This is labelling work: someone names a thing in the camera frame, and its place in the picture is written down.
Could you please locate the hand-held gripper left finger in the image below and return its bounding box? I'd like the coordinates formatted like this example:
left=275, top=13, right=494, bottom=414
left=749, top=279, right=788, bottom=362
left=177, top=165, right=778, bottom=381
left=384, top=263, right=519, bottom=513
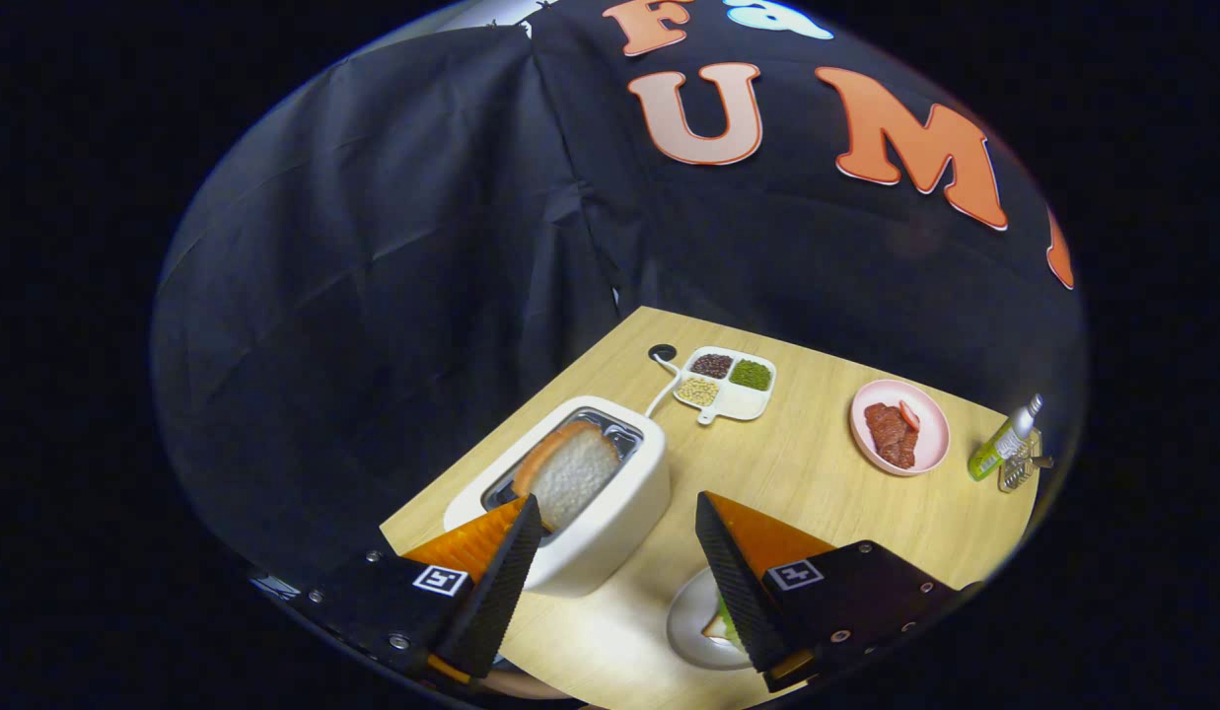
left=292, top=493, right=544, bottom=688

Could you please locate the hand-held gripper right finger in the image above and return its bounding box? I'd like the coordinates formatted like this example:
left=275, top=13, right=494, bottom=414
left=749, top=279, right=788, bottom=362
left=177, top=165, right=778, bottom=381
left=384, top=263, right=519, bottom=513
left=695, top=491, right=966, bottom=693

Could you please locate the toasted bread slice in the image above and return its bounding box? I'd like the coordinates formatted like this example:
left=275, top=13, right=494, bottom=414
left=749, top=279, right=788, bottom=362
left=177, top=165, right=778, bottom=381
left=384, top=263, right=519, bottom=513
left=512, top=420, right=622, bottom=534

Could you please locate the white round plate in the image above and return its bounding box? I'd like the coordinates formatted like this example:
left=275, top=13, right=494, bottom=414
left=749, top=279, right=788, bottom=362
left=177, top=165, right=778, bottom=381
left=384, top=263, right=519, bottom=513
left=666, top=567, right=758, bottom=672

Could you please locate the white toaster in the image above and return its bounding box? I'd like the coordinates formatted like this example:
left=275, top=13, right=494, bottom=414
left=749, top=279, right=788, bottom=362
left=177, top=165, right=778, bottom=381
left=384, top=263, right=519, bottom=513
left=444, top=395, right=672, bottom=599

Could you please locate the white divided dish with beans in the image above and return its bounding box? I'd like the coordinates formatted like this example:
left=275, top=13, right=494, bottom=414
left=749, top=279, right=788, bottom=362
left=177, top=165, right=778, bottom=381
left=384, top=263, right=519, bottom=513
left=673, top=346, right=777, bottom=426

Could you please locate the brown meat piece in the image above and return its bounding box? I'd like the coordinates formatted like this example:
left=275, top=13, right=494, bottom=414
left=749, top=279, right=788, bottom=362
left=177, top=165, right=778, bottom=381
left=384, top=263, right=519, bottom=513
left=864, top=402, right=918, bottom=469

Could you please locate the pink round plate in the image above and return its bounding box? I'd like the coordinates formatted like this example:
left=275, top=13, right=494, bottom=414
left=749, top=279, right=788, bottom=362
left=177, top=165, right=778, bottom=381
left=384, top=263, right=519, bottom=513
left=850, top=380, right=952, bottom=478

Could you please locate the silver bottle with green label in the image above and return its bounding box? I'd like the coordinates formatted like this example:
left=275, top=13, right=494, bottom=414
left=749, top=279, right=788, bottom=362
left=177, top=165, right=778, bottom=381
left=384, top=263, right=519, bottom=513
left=969, top=394, right=1044, bottom=482

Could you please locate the black backdrop cloth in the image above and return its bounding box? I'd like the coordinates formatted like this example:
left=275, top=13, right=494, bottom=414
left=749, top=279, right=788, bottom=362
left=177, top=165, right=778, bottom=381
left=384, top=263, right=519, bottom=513
left=151, top=0, right=1089, bottom=593

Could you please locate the white power cable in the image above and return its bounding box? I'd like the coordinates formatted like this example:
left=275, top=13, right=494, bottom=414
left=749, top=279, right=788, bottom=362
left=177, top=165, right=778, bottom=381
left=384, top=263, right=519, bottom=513
left=645, top=357, right=682, bottom=420

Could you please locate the wire utensil basket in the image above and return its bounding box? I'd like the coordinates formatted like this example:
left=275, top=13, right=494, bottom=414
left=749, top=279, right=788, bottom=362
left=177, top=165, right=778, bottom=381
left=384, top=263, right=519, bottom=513
left=997, top=429, right=1054, bottom=493

